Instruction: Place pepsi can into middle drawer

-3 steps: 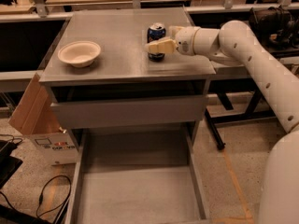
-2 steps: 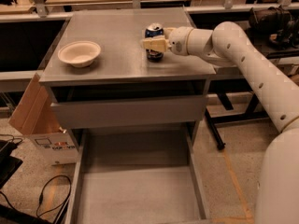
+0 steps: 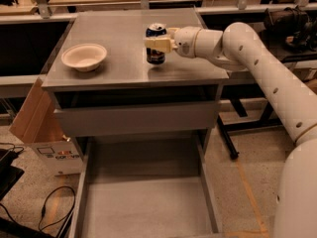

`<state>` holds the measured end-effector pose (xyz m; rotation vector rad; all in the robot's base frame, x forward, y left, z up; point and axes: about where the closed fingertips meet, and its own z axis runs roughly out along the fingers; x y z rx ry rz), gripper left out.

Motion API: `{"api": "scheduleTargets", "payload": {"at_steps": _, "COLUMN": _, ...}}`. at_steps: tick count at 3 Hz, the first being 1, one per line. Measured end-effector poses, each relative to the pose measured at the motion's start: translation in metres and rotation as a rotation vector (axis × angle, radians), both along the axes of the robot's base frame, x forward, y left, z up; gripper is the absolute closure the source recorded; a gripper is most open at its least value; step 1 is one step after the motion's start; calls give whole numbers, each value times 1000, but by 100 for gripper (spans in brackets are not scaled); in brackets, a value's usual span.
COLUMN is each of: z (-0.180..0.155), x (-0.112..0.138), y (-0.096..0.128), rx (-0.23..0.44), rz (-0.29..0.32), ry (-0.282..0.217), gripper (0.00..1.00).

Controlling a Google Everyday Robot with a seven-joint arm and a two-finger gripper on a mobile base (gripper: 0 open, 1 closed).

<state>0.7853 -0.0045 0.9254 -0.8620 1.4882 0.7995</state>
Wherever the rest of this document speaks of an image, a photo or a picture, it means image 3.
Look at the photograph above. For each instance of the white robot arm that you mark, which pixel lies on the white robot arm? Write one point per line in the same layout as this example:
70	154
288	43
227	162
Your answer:
240	47

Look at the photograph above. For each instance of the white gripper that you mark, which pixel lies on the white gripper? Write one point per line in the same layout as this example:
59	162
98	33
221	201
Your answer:
185	42

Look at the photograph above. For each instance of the white paper bowl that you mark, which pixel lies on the white paper bowl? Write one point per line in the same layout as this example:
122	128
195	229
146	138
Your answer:
84	57

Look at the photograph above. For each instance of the grey top drawer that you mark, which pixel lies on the grey top drawer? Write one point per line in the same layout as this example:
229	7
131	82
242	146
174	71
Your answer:
125	120

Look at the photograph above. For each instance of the grey drawer cabinet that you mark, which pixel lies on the grey drawer cabinet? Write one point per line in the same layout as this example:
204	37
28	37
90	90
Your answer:
125	78

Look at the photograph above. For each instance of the cardboard box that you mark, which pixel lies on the cardboard box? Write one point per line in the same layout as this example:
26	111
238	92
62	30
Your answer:
36	126

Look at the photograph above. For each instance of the dark bag on table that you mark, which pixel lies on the dark bag on table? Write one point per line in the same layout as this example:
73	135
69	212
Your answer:
296	26

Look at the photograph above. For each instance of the grey open middle drawer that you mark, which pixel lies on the grey open middle drawer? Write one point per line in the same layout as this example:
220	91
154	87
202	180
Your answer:
151	189

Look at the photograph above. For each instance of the blue pepsi can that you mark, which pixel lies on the blue pepsi can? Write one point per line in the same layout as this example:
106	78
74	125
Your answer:
155	30

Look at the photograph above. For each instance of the black equipment at left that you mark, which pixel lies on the black equipment at left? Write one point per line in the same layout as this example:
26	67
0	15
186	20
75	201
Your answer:
9	174

